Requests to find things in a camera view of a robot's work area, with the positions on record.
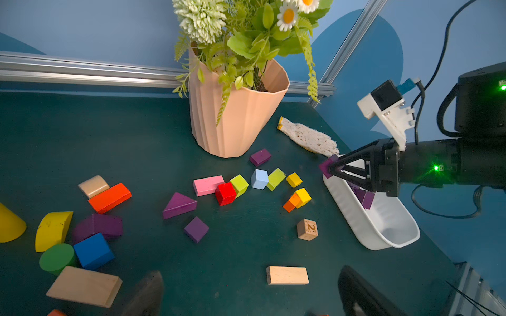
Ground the pink flower pot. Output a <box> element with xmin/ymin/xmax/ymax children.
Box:
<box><xmin>188</xmin><ymin>50</ymin><xmax>290</xmax><ymax>158</ymax></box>

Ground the red cube block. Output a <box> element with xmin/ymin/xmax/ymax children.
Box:
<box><xmin>215</xmin><ymin>182</ymin><xmax>237</xmax><ymax>206</ymax></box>

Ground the light blue cube block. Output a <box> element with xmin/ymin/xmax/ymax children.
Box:
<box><xmin>251</xmin><ymin>169</ymin><xmax>269</xmax><ymax>190</ymax></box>

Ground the yellow cube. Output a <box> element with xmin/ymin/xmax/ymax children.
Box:
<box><xmin>286</xmin><ymin>172</ymin><xmax>303</xmax><ymax>188</ymax></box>
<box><xmin>295</xmin><ymin>188</ymin><xmax>312</xmax><ymax>209</ymax></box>

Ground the purple cube small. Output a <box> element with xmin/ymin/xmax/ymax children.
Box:
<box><xmin>184</xmin><ymin>217</ymin><xmax>209</xmax><ymax>244</ymax></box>

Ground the small orange block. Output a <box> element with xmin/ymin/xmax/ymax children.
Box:
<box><xmin>283</xmin><ymin>193</ymin><xmax>301</xmax><ymax>213</ymax></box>

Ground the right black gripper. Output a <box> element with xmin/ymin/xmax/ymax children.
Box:
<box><xmin>328</xmin><ymin>138</ymin><xmax>400</xmax><ymax>197</ymax></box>

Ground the orange block left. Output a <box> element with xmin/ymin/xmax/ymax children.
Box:
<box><xmin>47</xmin><ymin>309</ymin><xmax>67</xmax><ymax>316</ymax></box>

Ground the green cylinder block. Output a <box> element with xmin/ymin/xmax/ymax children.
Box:
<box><xmin>39</xmin><ymin>244</ymin><xmax>77</xmax><ymax>276</ymax></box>

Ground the pale wooden long block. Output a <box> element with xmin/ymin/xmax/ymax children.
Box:
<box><xmin>266</xmin><ymin>266</ymin><xmax>310</xmax><ymax>285</ymax></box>

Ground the yellow cube upper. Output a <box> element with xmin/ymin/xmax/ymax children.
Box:
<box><xmin>286</xmin><ymin>172</ymin><xmax>303</xmax><ymax>188</ymax></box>

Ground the white green flower bouquet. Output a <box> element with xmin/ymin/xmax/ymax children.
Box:
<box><xmin>173</xmin><ymin>0</ymin><xmax>332</xmax><ymax>122</ymax></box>

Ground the tan wooden block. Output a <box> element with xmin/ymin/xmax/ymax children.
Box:
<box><xmin>46</xmin><ymin>266</ymin><xmax>123</xmax><ymax>308</ymax></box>

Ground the yellow half cylinder block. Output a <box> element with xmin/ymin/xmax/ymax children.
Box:
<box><xmin>35</xmin><ymin>211</ymin><xmax>73</xmax><ymax>252</ymax></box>

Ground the purple block by blue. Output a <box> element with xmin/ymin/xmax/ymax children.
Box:
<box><xmin>72</xmin><ymin>214</ymin><xmax>123</xmax><ymax>244</ymax></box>

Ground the yellow cube lower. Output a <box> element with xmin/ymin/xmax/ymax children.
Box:
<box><xmin>295</xmin><ymin>188</ymin><xmax>312</xmax><ymax>209</ymax></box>

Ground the white knit work glove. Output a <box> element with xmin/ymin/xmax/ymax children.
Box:
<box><xmin>278</xmin><ymin>117</ymin><xmax>340</xmax><ymax>157</ymax></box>

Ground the lime green cube block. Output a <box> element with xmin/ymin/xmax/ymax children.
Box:
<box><xmin>230</xmin><ymin>175</ymin><xmax>249</xmax><ymax>198</ymax></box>

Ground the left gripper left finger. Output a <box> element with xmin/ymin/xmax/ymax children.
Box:
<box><xmin>120</xmin><ymin>271</ymin><xmax>164</xmax><ymax>316</ymax></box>

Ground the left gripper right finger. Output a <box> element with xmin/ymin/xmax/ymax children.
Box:
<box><xmin>338</xmin><ymin>265</ymin><xmax>407</xmax><ymax>315</ymax></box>

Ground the purple triangle prism block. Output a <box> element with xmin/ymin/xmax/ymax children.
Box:
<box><xmin>163</xmin><ymin>192</ymin><xmax>198</xmax><ymax>219</ymax></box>

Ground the red rectangular block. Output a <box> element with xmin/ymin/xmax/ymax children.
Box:
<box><xmin>88</xmin><ymin>183</ymin><xmax>132</xmax><ymax>214</ymax></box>

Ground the lime green long block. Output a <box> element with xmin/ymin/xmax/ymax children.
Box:
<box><xmin>267</xmin><ymin>168</ymin><xmax>286</xmax><ymax>191</ymax></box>

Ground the wooden number cube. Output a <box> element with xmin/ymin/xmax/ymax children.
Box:
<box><xmin>296</xmin><ymin>219</ymin><xmax>318</xmax><ymax>241</ymax></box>

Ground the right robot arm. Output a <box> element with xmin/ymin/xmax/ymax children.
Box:
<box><xmin>322</xmin><ymin>63</ymin><xmax>505</xmax><ymax>197</ymax></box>

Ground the white storage bin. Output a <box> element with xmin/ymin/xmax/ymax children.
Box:
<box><xmin>322</xmin><ymin>175</ymin><xmax>420</xmax><ymax>250</ymax></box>

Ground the small tan arch block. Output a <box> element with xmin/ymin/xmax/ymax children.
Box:
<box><xmin>78</xmin><ymin>175</ymin><xmax>109</xmax><ymax>199</ymax></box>

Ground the pink rectangular block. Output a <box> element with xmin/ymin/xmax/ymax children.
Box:
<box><xmin>193</xmin><ymin>175</ymin><xmax>225</xmax><ymax>197</ymax></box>

